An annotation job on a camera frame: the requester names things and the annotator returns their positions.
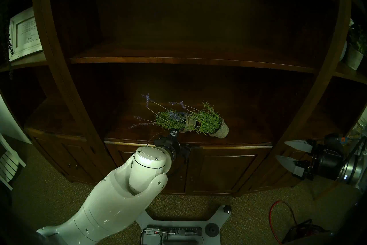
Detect dark wooden shelf cabinet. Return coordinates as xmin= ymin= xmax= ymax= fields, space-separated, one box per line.
xmin=0 ymin=0 xmax=367 ymax=197

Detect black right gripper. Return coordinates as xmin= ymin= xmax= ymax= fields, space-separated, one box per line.
xmin=275 ymin=133 xmax=345 ymax=181

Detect dark trailing plant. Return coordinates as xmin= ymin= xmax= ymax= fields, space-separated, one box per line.
xmin=0 ymin=3 xmax=15 ymax=80

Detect pale vase with white flowers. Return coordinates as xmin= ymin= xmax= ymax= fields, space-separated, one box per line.
xmin=340 ymin=18 xmax=355 ymax=62

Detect grey power strip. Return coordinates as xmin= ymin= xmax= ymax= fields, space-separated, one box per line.
xmin=146 ymin=226 xmax=203 ymax=238

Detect black round rubber cap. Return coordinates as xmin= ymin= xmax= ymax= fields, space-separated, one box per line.
xmin=206 ymin=223 xmax=220 ymax=238

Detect white framed certificate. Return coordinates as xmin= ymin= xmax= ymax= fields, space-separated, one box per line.
xmin=9 ymin=8 xmax=43 ymax=61

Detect fake lavender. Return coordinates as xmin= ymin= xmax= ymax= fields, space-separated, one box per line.
xmin=128 ymin=93 xmax=197 ymax=133
xmin=168 ymin=100 xmax=230 ymax=138

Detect green plant in white pot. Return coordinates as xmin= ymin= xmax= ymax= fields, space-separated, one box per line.
xmin=345 ymin=25 xmax=367 ymax=71

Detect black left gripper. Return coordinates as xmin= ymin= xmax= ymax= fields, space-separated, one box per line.
xmin=153 ymin=137 xmax=192 ymax=162

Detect grey metal robot base plate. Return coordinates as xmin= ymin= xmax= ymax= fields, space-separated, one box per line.
xmin=135 ymin=204 xmax=232 ymax=245

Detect red cable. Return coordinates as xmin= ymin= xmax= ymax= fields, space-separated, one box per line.
xmin=268 ymin=201 xmax=300 ymax=245

